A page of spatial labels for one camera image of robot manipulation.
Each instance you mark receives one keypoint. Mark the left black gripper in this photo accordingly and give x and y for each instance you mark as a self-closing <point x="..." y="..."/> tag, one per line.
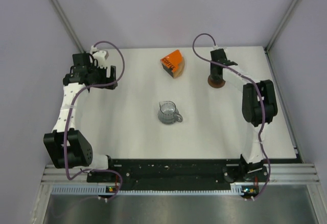
<point x="105" y="80"/>

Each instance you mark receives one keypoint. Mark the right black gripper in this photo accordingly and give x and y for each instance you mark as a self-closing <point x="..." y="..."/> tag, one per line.
<point x="212" y="68"/>

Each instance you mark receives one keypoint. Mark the orange coffee filter box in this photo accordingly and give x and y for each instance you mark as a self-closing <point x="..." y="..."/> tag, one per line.
<point x="173" y="63"/>

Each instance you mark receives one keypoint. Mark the clear glass coffee server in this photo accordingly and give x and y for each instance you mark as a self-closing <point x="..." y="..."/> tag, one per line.
<point x="168" y="113"/>

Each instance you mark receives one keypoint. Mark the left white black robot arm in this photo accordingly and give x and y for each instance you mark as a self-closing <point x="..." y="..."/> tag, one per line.
<point x="66" y="145"/>

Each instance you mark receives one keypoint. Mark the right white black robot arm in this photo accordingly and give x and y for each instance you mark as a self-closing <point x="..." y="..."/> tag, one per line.
<point x="258" y="107"/>

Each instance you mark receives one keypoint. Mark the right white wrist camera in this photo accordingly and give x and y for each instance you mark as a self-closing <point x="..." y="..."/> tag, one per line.
<point x="216" y="47"/>

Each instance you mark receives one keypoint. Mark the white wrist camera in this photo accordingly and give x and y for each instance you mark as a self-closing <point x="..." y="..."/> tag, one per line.
<point x="216" y="47"/>
<point x="100" y="56"/>

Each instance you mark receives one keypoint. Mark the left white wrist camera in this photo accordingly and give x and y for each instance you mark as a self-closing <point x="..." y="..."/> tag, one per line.
<point x="100" y="56"/>

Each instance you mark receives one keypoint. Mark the left aluminium frame post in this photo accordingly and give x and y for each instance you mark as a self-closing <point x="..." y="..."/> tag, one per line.
<point x="67" y="25"/>

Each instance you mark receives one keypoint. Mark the aluminium frame post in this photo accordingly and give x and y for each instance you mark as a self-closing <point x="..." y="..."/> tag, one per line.
<point x="282" y="24"/>
<point x="67" y="25"/>

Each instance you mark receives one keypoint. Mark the right aluminium frame post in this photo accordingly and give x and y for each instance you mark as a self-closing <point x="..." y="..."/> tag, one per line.
<point x="282" y="24"/>

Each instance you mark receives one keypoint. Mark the aluminium front rail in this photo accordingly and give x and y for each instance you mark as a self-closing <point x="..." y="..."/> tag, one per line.
<point x="155" y="174"/>

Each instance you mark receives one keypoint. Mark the grey slotted cable duct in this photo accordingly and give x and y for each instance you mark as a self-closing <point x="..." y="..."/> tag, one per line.
<point x="103" y="190"/>

